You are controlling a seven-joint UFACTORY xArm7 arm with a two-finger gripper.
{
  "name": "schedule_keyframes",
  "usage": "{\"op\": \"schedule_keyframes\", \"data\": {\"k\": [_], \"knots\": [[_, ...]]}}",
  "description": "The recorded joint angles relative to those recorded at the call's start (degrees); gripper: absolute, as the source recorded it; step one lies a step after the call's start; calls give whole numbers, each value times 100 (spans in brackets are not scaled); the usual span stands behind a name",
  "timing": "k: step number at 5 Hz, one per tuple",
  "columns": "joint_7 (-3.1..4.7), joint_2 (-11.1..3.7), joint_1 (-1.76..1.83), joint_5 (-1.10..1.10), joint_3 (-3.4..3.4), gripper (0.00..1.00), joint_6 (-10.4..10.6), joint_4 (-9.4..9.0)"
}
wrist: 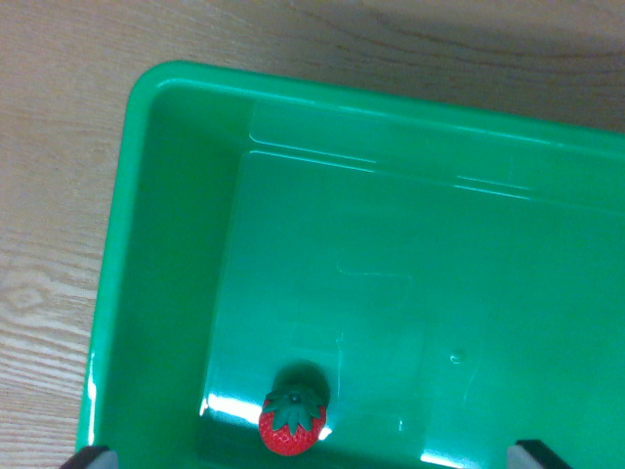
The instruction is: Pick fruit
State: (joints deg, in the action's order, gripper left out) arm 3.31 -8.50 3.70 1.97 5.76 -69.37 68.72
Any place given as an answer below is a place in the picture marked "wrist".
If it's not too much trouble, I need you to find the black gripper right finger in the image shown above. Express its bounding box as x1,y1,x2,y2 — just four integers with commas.
507,440,572,469

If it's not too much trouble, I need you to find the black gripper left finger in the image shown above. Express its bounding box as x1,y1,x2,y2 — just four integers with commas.
59,445,119,469

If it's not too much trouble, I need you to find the red toy strawberry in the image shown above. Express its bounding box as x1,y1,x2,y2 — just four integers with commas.
258,383,328,457

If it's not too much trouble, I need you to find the green plastic bin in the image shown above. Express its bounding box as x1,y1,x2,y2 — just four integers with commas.
75,60,625,469

